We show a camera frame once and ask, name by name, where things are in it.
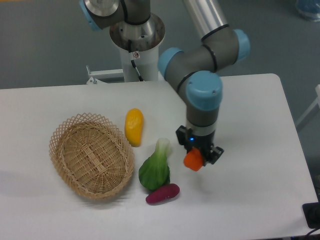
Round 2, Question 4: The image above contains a black device at table edge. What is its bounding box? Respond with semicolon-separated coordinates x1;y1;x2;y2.
302;202;320;229

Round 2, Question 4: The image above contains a woven wicker basket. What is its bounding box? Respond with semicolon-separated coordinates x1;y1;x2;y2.
49;113;135;200

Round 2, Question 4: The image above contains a black cable on pedestal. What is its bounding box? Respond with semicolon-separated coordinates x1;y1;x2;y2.
127;39;145;82

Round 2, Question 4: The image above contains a green toy bok choy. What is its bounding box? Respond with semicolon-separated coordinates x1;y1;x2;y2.
138;138;171;192

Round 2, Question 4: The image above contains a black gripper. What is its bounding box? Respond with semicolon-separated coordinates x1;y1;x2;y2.
175;125;224;167

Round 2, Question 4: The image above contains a yellow toy mango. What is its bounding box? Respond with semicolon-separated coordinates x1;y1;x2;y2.
124;108;144;147

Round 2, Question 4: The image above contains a blue plastic bag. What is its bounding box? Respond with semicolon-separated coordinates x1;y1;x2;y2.
295;0;320;22

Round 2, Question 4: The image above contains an orange toy fruit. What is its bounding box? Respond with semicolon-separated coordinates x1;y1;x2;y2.
183;147;204;172

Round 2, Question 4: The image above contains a white frame at right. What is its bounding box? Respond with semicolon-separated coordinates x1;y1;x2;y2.
295;84;320;132

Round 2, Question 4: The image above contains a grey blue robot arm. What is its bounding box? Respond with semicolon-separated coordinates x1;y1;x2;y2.
79;0;250;170

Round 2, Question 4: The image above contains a purple toy sweet potato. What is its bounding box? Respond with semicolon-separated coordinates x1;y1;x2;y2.
145;183;180;205

